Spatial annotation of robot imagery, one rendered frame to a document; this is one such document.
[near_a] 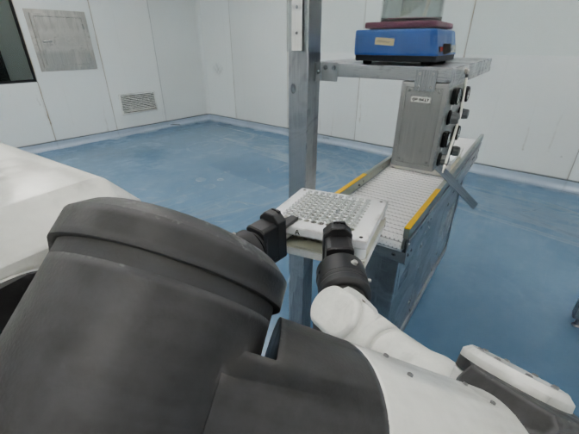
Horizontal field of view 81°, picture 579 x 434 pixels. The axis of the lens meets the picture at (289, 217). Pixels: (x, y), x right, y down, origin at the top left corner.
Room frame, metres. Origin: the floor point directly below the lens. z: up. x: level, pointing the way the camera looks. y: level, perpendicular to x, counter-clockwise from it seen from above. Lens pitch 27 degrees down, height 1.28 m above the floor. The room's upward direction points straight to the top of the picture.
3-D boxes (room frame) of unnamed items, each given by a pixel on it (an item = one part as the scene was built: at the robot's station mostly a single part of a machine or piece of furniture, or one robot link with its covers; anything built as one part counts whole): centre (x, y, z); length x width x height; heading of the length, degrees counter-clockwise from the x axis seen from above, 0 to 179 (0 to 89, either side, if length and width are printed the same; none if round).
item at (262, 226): (0.60, 0.07, 0.91); 0.12 x 0.10 x 0.13; 138
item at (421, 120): (0.89, -0.36, 1.11); 0.22 x 0.11 x 0.20; 145
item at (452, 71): (1.13, -0.36, 1.22); 0.62 x 0.38 x 0.04; 145
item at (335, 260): (0.53, -0.10, 0.91); 0.12 x 0.10 x 0.13; 179
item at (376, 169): (1.51, -0.47, 0.82); 1.32 x 0.02 x 0.03; 145
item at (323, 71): (0.93, -0.09, 1.22); 0.05 x 0.03 x 0.04; 55
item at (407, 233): (1.35, -0.70, 0.82); 1.32 x 0.02 x 0.03; 145
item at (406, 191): (1.44, -0.59, 0.77); 1.35 x 0.25 x 0.05; 145
